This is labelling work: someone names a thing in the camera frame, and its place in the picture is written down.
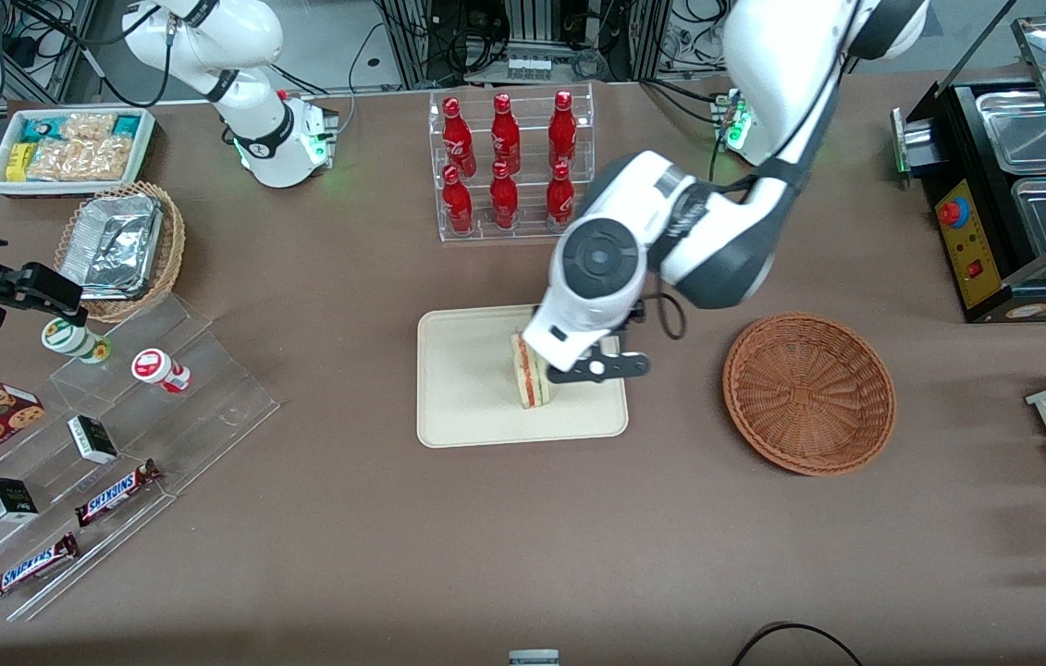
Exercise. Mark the white power strip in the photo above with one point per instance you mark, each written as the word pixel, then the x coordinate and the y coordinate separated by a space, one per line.
pixel 529 67

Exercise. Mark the brown round wicker basket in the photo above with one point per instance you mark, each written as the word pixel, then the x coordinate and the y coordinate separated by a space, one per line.
pixel 809 393

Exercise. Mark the yellow snack packet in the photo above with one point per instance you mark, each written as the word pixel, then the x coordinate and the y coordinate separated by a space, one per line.
pixel 18 162

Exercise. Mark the large clear snack bag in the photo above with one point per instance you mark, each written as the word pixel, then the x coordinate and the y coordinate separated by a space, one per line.
pixel 79 159

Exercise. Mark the clear acrylic stepped shelf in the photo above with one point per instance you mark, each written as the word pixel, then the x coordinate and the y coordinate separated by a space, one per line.
pixel 162 435

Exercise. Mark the plastic sandwich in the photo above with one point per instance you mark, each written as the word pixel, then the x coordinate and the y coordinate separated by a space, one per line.
pixel 530 375

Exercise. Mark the red cola bottle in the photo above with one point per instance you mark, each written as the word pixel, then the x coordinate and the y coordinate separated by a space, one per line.
pixel 562 125
pixel 503 199
pixel 505 129
pixel 560 196
pixel 458 203
pixel 455 134

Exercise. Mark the teal snack packet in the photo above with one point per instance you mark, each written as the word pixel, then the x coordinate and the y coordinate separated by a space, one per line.
pixel 37 128

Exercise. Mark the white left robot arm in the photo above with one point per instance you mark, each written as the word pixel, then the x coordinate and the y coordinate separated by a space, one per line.
pixel 763 55

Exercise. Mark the clear acrylic bottle rack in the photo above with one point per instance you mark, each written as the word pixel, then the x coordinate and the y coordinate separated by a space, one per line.
pixel 513 227

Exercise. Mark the green sunflower lidded cup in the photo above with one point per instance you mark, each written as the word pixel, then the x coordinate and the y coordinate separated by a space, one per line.
pixel 69 339

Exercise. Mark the pale wicker basket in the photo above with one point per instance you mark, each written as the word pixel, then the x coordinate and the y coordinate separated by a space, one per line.
pixel 169 250

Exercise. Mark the black food warmer appliance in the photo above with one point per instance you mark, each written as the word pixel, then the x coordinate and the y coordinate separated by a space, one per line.
pixel 976 250

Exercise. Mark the red lidded yogurt cup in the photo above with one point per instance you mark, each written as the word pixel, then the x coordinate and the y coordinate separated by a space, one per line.
pixel 157 368

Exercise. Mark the stacked aluminium foil containers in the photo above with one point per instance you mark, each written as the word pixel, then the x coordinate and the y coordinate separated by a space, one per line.
pixel 111 245

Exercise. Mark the small clear snack bag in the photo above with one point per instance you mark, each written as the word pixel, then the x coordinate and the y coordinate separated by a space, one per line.
pixel 88 125

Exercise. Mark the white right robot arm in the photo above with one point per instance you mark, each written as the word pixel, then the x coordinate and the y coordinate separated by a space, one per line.
pixel 254 139

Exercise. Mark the white snack bin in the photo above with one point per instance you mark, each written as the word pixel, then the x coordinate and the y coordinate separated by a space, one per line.
pixel 139 153

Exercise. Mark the cream plastic tray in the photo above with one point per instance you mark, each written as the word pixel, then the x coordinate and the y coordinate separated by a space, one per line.
pixel 476 388

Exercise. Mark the small black carton box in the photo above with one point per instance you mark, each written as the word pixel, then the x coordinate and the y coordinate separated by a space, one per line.
pixel 92 439
pixel 9 499

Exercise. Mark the red emergency stop button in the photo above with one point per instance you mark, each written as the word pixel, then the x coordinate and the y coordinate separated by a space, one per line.
pixel 949 213

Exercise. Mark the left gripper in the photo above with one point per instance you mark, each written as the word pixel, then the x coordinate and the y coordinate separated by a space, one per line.
pixel 636 312

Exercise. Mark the Snickers chocolate bar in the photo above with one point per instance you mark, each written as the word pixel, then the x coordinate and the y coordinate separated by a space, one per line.
pixel 30 567
pixel 116 493

